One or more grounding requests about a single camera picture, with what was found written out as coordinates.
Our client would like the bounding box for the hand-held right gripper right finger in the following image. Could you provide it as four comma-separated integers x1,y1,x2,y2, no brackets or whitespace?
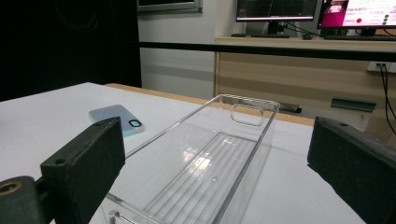
306,116,396,224

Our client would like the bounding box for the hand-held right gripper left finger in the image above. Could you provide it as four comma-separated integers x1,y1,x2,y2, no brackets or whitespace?
39,116,127,224

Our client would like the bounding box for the iridescent phone case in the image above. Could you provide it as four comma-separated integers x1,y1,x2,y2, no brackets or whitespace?
88,104,147,138

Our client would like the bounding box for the clear plastic bin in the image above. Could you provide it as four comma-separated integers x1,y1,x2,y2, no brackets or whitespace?
99,92,281,224

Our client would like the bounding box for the white power outlet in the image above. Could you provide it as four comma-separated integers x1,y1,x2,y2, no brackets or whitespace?
366,61,396,75

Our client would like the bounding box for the light wooden desk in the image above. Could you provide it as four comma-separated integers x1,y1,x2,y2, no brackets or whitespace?
214,35,396,147

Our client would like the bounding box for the black curtain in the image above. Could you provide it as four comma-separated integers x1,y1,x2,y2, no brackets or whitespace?
0,0,143,103

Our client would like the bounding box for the black keyboard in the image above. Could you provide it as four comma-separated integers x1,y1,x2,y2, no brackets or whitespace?
230,33,290,39
322,34,396,42

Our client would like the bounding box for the pink screen monitor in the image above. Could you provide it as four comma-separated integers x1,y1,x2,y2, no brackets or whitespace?
317,0,396,36

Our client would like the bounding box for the dark screen monitor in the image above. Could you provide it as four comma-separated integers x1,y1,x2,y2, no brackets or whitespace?
235,0,323,35

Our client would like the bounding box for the grey framed board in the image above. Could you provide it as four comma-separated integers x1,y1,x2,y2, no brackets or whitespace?
136,0,204,14

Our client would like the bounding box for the dark green bracket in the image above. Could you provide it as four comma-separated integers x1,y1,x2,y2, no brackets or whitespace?
330,97,378,113

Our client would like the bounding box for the black power cable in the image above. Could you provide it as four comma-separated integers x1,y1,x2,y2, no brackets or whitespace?
377,63,396,125
383,63,396,135

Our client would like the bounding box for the thin black monitor cable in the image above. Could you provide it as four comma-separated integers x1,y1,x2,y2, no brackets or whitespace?
283,21,322,37

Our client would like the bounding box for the black horizontal rail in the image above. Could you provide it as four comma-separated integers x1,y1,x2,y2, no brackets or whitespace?
138,40,396,63

